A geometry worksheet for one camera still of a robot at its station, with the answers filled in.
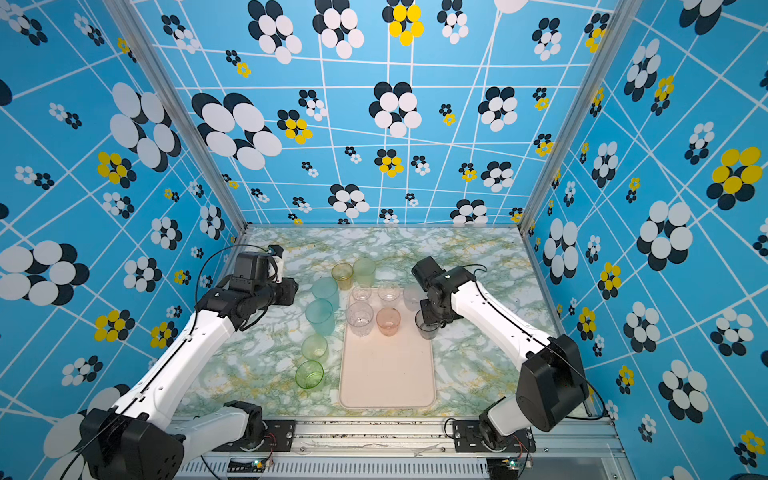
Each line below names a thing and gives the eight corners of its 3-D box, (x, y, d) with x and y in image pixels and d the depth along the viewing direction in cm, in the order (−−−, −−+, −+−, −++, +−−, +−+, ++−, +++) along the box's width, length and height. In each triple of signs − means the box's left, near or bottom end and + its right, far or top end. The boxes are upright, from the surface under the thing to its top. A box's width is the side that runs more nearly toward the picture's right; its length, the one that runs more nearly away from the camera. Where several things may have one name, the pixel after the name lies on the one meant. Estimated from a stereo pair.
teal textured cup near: (310, 337, 92) (302, 322, 84) (315, 314, 97) (308, 298, 89) (333, 337, 92) (327, 322, 84) (336, 314, 97) (331, 298, 89)
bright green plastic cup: (300, 388, 83) (293, 380, 77) (304, 367, 87) (298, 358, 81) (322, 388, 83) (317, 380, 77) (325, 367, 87) (320, 358, 81)
